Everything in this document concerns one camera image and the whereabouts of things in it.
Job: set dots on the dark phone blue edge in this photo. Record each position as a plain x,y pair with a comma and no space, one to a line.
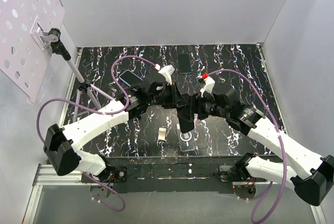
184,65

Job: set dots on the tripod stand lilac black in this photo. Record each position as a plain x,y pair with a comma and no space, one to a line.
85,85

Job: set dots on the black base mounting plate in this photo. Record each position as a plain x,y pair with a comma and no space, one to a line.
172,174

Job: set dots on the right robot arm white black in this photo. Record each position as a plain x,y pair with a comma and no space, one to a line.
308,174

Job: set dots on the aluminium frame rail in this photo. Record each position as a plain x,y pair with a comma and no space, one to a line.
46,176

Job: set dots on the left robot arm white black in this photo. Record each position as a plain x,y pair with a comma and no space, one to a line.
63,145

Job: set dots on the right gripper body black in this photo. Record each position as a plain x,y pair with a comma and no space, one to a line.
205,106

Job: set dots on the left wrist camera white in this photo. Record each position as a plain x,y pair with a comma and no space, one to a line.
166,71

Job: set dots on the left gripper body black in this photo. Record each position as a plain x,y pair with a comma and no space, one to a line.
168,98

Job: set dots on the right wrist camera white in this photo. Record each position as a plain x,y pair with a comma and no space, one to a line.
207,84

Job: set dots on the blue phone on table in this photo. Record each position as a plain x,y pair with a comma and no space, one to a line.
129,78

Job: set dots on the small white plastic clip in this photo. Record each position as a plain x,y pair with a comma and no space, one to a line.
162,134

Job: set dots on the perforated lilac metal plate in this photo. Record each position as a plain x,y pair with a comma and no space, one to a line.
25,43

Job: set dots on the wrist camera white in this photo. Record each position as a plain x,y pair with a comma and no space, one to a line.
207,84
166,71

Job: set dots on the clear phone case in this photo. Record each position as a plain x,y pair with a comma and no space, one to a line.
186,140

